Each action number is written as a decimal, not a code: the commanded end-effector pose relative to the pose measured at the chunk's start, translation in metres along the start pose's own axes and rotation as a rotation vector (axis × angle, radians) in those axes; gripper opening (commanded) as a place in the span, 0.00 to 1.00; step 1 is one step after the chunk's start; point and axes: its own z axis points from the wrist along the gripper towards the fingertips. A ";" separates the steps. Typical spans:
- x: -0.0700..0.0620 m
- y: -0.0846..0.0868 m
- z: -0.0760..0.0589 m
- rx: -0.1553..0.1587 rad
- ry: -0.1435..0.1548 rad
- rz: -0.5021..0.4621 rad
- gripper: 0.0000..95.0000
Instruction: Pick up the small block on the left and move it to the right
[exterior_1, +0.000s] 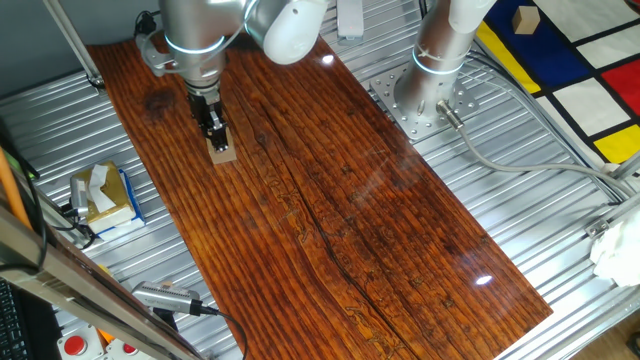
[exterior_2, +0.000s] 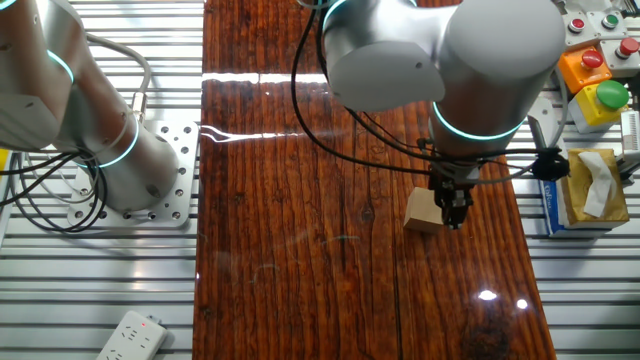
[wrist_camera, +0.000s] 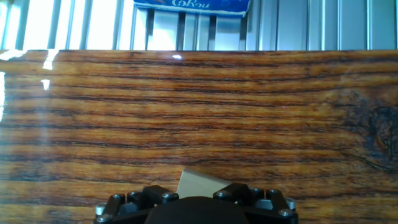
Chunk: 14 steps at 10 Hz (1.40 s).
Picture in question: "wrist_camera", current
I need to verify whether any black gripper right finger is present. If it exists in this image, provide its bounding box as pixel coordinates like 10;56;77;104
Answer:
212;182;300;224

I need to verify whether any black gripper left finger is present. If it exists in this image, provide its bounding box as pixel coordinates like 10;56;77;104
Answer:
93;185;180;224

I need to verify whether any small wooden block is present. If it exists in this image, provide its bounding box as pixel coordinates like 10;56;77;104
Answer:
175;167;234;200

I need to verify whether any glossy brown wooden board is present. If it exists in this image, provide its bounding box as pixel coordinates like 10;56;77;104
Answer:
0;49;398;224

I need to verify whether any blue and white tissue pack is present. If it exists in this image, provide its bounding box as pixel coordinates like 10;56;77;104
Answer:
132;0;252;18

